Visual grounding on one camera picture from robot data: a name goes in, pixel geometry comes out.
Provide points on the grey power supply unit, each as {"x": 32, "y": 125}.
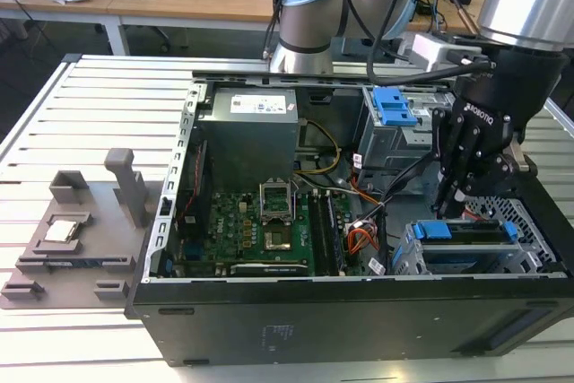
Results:
{"x": 251, "y": 136}

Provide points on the black case fan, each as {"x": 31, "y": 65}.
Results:
{"x": 197, "y": 194}

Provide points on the blue drive latch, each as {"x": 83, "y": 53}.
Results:
{"x": 394, "y": 107}

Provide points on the silver CPU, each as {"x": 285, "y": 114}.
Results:
{"x": 63, "y": 230}

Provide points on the black graphics card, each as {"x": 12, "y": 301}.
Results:
{"x": 269, "y": 269}

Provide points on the hard disk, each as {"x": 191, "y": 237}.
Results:
{"x": 457, "y": 232}

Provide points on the grey parts rack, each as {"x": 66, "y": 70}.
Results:
{"x": 89, "y": 230}

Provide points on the black chair base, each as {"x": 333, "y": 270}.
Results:
{"x": 159, "y": 40}

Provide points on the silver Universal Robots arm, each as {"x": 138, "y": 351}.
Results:
{"x": 309, "y": 6}

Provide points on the wooden desk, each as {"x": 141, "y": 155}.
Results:
{"x": 179, "y": 2}

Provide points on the black PC case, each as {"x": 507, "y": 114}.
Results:
{"x": 314, "y": 320}

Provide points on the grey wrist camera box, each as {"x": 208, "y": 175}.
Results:
{"x": 435, "y": 49}

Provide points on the metal disk bay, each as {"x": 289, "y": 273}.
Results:
{"x": 538, "y": 248}

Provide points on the green motherboard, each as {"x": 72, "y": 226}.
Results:
{"x": 233, "y": 230}

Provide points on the metal drive cage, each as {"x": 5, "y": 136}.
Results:
{"x": 390, "y": 145}

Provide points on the black RAM slot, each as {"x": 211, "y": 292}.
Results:
{"x": 337, "y": 235}
{"x": 325, "y": 235}
{"x": 331, "y": 235}
{"x": 319, "y": 235}

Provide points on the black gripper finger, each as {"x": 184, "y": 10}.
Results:
{"x": 502, "y": 172}
{"x": 457, "y": 150}

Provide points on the CPU socket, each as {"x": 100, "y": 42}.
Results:
{"x": 277, "y": 241}

